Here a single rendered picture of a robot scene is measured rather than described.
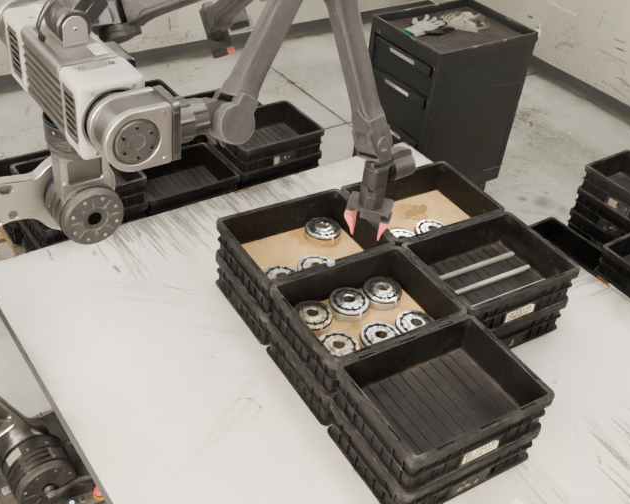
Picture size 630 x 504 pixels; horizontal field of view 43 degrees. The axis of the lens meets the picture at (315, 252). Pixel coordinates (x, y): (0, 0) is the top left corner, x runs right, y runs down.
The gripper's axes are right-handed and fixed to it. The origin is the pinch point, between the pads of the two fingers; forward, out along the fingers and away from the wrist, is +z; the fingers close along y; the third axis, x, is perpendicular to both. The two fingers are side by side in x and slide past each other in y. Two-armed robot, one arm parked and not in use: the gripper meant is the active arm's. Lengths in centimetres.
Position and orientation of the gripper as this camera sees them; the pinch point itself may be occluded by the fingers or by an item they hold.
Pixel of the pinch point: (365, 233)
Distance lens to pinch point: 192.1
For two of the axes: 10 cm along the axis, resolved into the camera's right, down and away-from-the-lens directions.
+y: -9.6, -2.3, 1.5
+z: -0.9, 7.8, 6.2
